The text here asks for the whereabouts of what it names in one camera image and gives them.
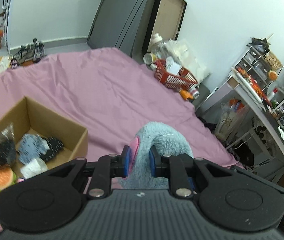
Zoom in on large clear plastic jar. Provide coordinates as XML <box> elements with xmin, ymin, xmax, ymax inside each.
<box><xmin>149</xmin><ymin>33</ymin><xmax>172</xmax><ymax>60</ymax></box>

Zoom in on blue denim fabric piece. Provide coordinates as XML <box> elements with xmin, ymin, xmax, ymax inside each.
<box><xmin>18</xmin><ymin>133</ymin><xmax>49</xmax><ymax>165</ymax></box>

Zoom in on plush hamburger toy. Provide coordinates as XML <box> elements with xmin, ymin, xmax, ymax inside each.
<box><xmin>0</xmin><ymin>167</ymin><xmax>17</xmax><ymax>191</ymax></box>

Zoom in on red plastic basket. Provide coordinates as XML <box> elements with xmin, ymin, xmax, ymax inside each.
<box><xmin>154</xmin><ymin>59</ymin><xmax>199</xmax><ymax>90</ymax></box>

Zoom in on brown cardboard box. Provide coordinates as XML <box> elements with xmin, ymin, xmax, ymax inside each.
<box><xmin>0</xmin><ymin>95</ymin><xmax>89</xmax><ymax>209</ymax></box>

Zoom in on grey door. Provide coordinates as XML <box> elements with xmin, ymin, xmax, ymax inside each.
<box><xmin>87</xmin><ymin>0</ymin><xmax>154</xmax><ymax>56</ymax></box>

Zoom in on pair of sneakers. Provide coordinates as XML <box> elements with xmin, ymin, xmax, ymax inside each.
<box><xmin>12</xmin><ymin>38</ymin><xmax>44</xmax><ymax>65</ymax></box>

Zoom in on fluffy blue plush toy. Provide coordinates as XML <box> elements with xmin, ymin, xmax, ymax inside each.
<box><xmin>118</xmin><ymin>121</ymin><xmax>193</xmax><ymax>190</ymax></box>

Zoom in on small drawer organizer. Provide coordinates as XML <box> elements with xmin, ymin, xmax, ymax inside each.
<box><xmin>233</xmin><ymin>46</ymin><xmax>272</xmax><ymax>91</ymax></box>

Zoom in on woven basket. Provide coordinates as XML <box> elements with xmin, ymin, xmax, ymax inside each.
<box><xmin>264</xmin><ymin>51</ymin><xmax>283</xmax><ymax>72</ymax></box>

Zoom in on white plastic bag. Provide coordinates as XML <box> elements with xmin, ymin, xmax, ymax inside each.
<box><xmin>166</xmin><ymin>39</ymin><xmax>211</xmax><ymax>83</ymax></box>

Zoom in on black fabric pouch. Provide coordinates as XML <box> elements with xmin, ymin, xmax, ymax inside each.
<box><xmin>40</xmin><ymin>137</ymin><xmax>64</xmax><ymax>163</ymax></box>

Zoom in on pink bed sheet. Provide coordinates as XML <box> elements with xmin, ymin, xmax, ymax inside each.
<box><xmin>0</xmin><ymin>47</ymin><xmax>245</xmax><ymax>238</ymax></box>

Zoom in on framed cork board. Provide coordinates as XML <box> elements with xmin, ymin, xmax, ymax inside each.
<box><xmin>142</xmin><ymin>0</ymin><xmax>187</xmax><ymax>53</ymax></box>

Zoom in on orange bottle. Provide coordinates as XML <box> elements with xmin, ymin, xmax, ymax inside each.
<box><xmin>179</xmin><ymin>89</ymin><xmax>194</xmax><ymax>101</ymax></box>

